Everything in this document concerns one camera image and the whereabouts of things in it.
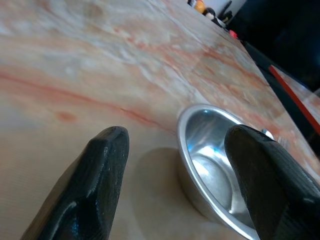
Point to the dark-haired small figurine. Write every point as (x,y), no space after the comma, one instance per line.
(210,13)

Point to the orange round figurine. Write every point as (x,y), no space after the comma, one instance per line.
(200,5)

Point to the small red round object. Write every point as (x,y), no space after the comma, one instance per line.
(233,33)

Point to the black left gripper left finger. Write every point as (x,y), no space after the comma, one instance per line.
(85,190)

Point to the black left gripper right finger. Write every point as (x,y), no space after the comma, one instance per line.
(270,185)

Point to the small stainless steel bowl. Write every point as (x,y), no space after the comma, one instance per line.
(207,165)

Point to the red strip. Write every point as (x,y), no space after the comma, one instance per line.
(296,97)

